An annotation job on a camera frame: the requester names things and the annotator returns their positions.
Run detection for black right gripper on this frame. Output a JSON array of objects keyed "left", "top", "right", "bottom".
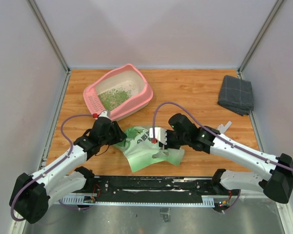
[{"left": 158, "top": 129, "right": 189, "bottom": 150}]

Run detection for green cat litter bag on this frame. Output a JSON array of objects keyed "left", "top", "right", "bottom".
[{"left": 113, "top": 126, "right": 185, "bottom": 173}]

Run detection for pink litter box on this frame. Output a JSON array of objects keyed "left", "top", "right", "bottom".
[{"left": 83, "top": 64, "right": 153, "bottom": 121}]

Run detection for white plastic bag clip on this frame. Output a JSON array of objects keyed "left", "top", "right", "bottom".
[{"left": 217, "top": 121, "right": 232, "bottom": 134}]

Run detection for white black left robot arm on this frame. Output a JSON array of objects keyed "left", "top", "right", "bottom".
[{"left": 9, "top": 117, "right": 127, "bottom": 224}]

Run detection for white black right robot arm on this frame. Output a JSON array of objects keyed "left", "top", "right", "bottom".
[{"left": 166, "top": 113, "right": 293, "bottom": 204}]

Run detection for green cat litter pellets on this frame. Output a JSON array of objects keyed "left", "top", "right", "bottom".
[{"left": 98, "top": 83, "right": 137, "bottom": 111}]

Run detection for folded dark grey cloth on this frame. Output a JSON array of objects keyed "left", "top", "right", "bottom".
[{"left": 217, "top": 76, "right": 254, "bottom": 116}]

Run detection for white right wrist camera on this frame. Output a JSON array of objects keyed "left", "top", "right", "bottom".
[{"left": 149, "top": 127, "right": 167, "bottom": 145}]

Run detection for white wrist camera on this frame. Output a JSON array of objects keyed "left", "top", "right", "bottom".
[
  {"left": 92, "top": 110, "right": 111, "bottom": 119},
  {"left": 149, "top": 127, "right": 167, "bottom": 145}
]

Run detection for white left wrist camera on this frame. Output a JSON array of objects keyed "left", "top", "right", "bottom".
[{"left": 92, "top": 110, "right": 111, "bottom": 119}]

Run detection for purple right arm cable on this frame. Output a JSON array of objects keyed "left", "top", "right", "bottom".
[{"left": 152, "top": 101, "right": 293, "bottom": 213}]

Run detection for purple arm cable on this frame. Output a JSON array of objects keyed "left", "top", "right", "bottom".
[
  {"left": 152, "top": 101, "right": 293, "bottom": 213},
  {"left": 10, "top": 114, "right": 96, "bottom": 221}
]

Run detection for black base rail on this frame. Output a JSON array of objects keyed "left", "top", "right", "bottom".
[{"left": 66, "top": 175, "right": 234, "bottom": 202}]

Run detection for grey slotted cable duct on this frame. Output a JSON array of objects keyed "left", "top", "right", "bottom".
[{"left": 60, "top": 193, "right": 215, "bottom": 208}]

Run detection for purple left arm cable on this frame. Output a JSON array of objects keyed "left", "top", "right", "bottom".
[{"left": 10, "top": 114, "right": 96, "bottom": 221}]

